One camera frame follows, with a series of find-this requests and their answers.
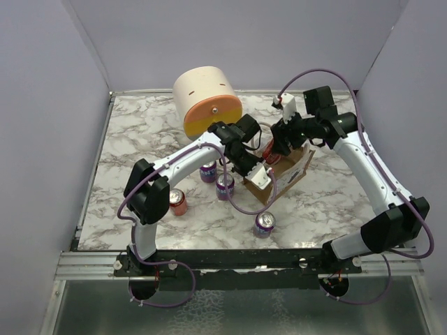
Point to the purple Fanta can front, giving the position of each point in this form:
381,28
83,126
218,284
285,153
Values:
264,224

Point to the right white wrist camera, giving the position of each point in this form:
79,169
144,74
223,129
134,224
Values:
287,104

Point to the beige cylindrical drawer unit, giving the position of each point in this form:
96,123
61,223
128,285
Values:
203,96

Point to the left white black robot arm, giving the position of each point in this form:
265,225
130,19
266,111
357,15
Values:
147,193

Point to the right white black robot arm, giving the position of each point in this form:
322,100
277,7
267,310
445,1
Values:
397,212

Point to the burlap canvas tote bag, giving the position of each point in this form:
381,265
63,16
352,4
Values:
288,171

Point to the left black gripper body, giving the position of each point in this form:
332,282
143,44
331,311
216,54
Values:
243,162

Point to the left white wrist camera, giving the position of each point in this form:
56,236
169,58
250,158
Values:
259,176

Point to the purple fanta can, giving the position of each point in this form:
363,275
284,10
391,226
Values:
208,172
264,224
224,186

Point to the red cola can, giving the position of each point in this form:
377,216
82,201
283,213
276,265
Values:
268,155
178,203

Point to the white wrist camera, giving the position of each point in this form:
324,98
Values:
287,104
259,176

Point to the aluminium frame rail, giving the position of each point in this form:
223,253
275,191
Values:
87,266

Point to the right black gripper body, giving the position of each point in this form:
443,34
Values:
296,130

